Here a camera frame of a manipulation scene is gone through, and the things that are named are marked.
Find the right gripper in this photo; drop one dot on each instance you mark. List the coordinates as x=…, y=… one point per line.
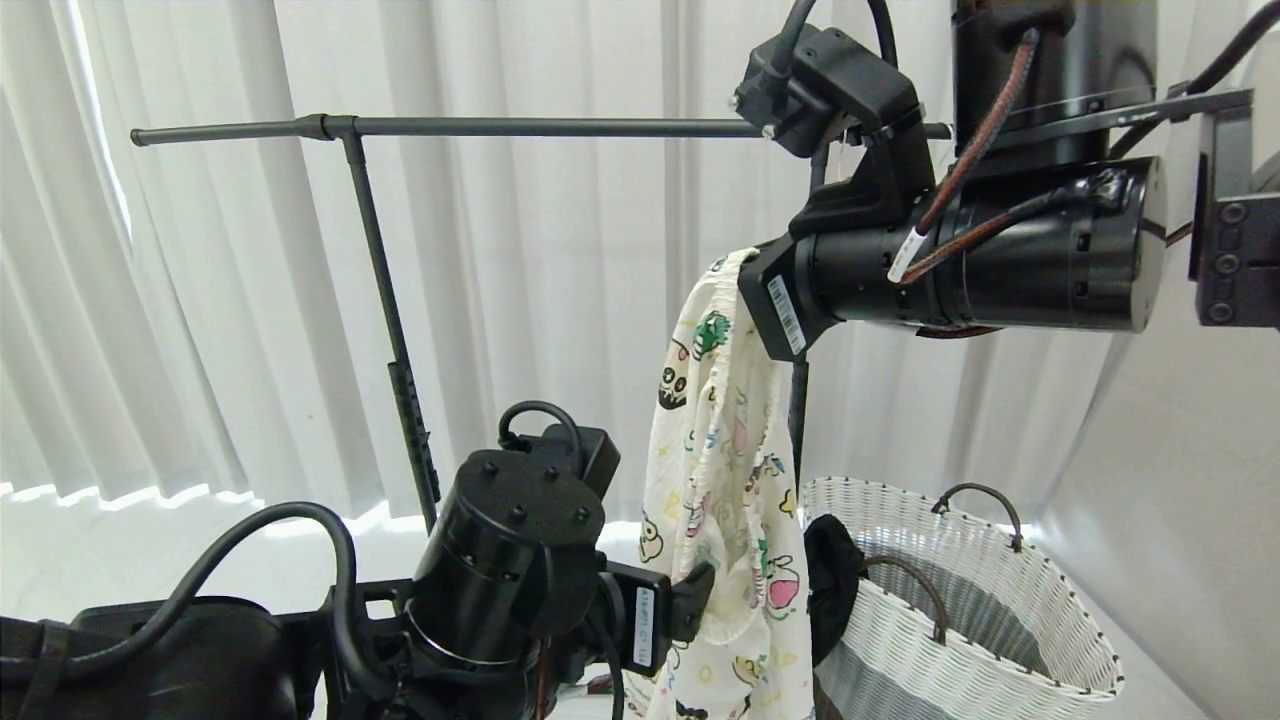
x=1020, y=270

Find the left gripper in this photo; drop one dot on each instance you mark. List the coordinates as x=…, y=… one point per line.
x=620, y=620

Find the cream printed garment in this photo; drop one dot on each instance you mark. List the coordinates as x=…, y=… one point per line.
x=720, y=470

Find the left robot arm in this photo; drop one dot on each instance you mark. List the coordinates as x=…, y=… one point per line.
x=500, y=560

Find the white laundry basket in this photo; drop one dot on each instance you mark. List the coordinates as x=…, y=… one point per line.
x=900, y=690

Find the black clothes rack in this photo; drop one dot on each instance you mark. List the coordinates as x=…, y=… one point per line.
x=550, y=127

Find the black garment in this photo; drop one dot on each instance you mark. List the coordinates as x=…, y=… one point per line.
x=830, y=590

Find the white curtain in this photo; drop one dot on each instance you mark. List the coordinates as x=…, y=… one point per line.
x=250, y=300

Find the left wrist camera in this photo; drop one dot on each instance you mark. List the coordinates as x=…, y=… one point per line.
x=590, y=455

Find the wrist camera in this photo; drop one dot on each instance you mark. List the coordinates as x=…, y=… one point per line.
x=850, y=85
x=590, y=455

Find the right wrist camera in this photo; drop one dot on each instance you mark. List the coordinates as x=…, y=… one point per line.
x=850, y=85

